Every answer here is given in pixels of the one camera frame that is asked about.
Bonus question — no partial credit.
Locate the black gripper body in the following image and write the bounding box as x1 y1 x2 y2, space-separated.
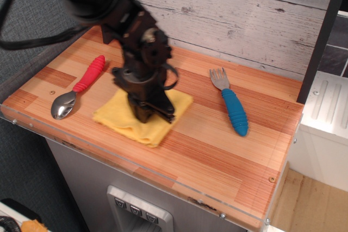
111 63 176 123

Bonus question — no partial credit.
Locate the yellow cloth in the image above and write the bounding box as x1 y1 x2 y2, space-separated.
92 87 194 148

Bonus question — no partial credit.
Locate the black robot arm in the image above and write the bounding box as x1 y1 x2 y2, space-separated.
64 0 176 123

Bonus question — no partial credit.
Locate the silver dispenser panel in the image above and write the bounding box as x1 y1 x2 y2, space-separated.
107 185 174 232

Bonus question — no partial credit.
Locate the orange object at corner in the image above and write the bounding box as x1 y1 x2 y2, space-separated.
21 220 48 232

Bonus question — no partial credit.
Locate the clear acrylic edge guard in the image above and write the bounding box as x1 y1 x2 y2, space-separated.
2 99 303 231

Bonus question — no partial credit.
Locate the dark grey upright post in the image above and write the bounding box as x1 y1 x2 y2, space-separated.
101 24 120 45

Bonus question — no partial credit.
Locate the red handled metal spoon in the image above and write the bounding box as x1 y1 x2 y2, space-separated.
51 55 105 120

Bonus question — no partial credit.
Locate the blue handled metal fork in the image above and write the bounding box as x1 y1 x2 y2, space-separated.
209 68 248 137

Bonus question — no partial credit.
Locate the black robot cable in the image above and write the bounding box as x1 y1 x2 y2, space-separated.
0 0 88 51

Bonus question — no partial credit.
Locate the dark grey right post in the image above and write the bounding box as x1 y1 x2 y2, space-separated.
296 0 343 104

